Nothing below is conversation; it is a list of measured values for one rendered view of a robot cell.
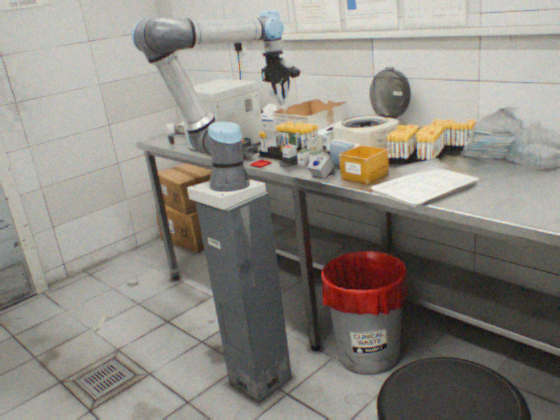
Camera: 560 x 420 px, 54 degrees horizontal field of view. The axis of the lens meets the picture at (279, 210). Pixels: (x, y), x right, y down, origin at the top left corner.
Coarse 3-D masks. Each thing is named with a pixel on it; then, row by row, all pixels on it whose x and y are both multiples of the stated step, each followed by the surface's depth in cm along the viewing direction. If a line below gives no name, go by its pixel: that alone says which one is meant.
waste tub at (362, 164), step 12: (348, 156) 203; (360, 156) 215; (372, 156) 199; (384, 156) 205; (348, 168) 205; (360, 168) 201; (372, 168) 201; (384, 168) 206; (348, 180) 208; (360, 180) 203; (372, 180) 203
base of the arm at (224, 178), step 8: (216, 168) 200; (224, 168) 198; (232, 168) 198; (240, 168) 201; (216, 176) 200; (224, 176) 199; (232, 176) 199; (240, 176) 200; (248, 176) 206; (216, 184) 200; (224, 184) 200; (232, 184) 199; (240, 184) 200; (248, 184) 204
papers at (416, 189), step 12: (396, 180) 198; (408, 180) 197; (420, 180) 195; (432, 180) 194; (444, 180) 193; (456, 180) 191; (468, 180) 190; (384, 192) 189; (396, 192) 187; (408, 192) 186; (420, 192) 185; (432, 192) 184; (444, 192) 183; (408, 204) 180; (420, 204) 179
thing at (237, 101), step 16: (224, 80) 275; (240, 80) 269; (208, 96) 249; (224, 96) 251; (240, 96) 257; (256, 96) 264; (224, 112) 252; (240, 112) 259; (256, 112) 266; (240, 128) 261; (256, 128) 268
